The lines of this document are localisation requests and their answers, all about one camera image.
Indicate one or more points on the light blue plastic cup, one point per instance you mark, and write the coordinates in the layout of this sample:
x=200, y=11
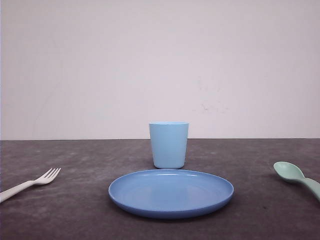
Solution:
x=169, y=144

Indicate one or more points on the white plastic fork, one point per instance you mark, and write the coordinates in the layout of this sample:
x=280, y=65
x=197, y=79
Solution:
x=46, y=178

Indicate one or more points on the mint green plastic spoon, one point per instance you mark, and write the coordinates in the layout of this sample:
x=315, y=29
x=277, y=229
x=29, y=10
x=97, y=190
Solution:
x=293, y=174

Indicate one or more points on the blue plastic plate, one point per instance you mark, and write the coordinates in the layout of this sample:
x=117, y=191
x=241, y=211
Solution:
x=170, y=193

